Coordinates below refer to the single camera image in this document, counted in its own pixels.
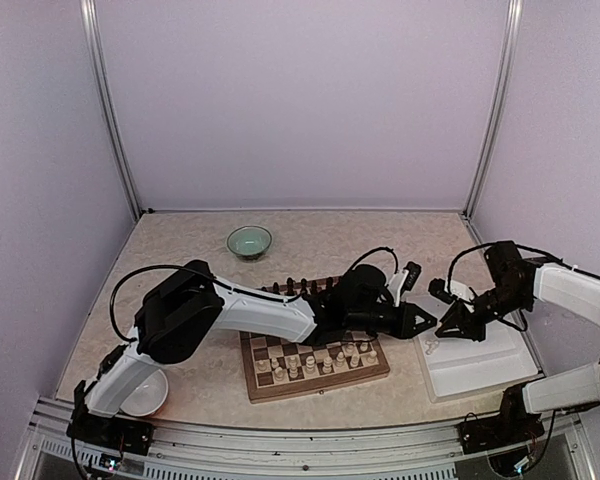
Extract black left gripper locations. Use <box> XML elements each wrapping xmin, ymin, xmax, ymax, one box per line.
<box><xmin>347</xmin><ymin>302</ymin><xmax>437</xmax><ymax>341</ymax></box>

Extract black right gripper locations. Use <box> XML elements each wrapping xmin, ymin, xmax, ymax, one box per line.
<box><xmin>438</xmin><ymin>283</ymin><xmax>531</xmax><ymax>342</ymax></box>

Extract white chess rook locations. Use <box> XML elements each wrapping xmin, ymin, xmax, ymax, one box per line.
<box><xmin>286</xmin><ymin>357</ymin><xmax>299</xmax><ymax>380</ymax></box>
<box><xmin>366</xmin><ymin>351</ymin><xmax>378</xmax><ymax>365</ymax></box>

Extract white chess bishop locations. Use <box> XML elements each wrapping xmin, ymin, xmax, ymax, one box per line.
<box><xmin>335</xmin><ymin>351</ymin><xmax>346</xmax><ymax>368</ymax></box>

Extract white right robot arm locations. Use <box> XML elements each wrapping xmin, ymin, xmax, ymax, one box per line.
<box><xmin>429</xmin><ymin>240</ymin><xmax>600</xmax><ymax>444</ymax></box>

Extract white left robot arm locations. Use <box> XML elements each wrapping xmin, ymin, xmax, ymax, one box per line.
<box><xmin>71</xmin><ymin>260</ymin><xmax>437</xmax><ymax>445</ymax></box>

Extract white pieces in tray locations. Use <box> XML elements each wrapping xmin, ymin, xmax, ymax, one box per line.
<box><xmin>424</xmin><ymin>339</ymin><xmax>440</xmax><ymax>355</ymax></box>

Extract black chess pieces group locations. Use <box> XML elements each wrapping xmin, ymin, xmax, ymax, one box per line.
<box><xmin>261</xmin><ymin>276</ymin><xmax>341</xmax><ymax>296</ymax></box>

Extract wooden chess board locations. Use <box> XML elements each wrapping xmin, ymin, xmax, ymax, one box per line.
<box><xmin>237</xmin><ymin>274</ymin><xmax>392</xmax><ymax>405</ymax></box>

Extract white plastic tray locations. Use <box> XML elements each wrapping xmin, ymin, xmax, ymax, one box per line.
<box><xmin>414</xmin><ymin>322</ymin><xmax>541</xmax><ymax>403</ymax></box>

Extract green glass bowl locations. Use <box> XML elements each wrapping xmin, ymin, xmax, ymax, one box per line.
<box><xmin>226</xmin><ymin>225</ymin><xmax>273</xmax><ymax>261</ymax></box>

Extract white bowl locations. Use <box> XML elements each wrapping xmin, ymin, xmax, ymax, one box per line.
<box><xmin>121</xmin><ymin>370</ymin><xmax>169</xmax><ymax>417</ymax></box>

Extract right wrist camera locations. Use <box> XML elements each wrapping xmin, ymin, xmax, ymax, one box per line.
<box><xmin>428</xmin><ymin>278</ymin><xmax>476</xmax><ymax>305</ymax></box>

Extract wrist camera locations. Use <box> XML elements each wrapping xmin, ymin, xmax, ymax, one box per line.
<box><xmin>387</xmin><ymin>261</ymin><xmax>422</xmax><ymax>306</ymax></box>
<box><xmin>428</xmin><ymin>278</ymin><xmax>476</xmax><ymax>305</ymax></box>

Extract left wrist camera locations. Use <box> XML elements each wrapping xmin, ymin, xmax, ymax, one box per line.
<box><xmin>387</xmin><ymin>261</ymin><xmax>422</xmax><ymax>306</ymax></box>

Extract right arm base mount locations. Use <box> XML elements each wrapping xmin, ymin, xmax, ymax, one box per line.
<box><xmin>456</xmin><ymin>415</ymin><xmax>545</xmax><ymax>455</ymax></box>

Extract front aluminium rail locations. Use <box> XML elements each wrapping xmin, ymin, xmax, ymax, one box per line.
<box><xmin>10</xmin><ymin>397</ymin><xmax>600</xmax><ymax>479</ymax></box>

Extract right aluminium frame post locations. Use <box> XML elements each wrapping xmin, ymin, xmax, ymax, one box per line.
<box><xmin>463</xmin><ymin>0</ymin><xmax>524</xmax><ymax>222</ymax></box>

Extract aluminium frame post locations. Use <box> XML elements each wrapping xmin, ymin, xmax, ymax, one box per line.
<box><xmin>80</xmin><ymin>0</ymin><xmax>143</xmax><ymax>222</ymax></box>
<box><xmin>463</xmin><ymin>0</ymin><xmax>524</xmax><ymax>222</ymax></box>

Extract back aluminium frame rail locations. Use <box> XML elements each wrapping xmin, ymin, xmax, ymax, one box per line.
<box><xmin>140</xmin><ymin>207</ymin><xmax>465</xmax><ymax>217</ymax></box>

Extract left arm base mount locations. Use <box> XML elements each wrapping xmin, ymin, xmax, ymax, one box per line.
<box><xmin>67</xmin><ymin>414</ymin><xmax>155</xmax><ymax>456</ymax></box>

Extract left aluminium frame post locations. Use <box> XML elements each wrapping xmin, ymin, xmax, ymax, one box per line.
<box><xmin>80</xmin><ymin>0</ymin><xmax>143</xmax><ymax>222</ymax></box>

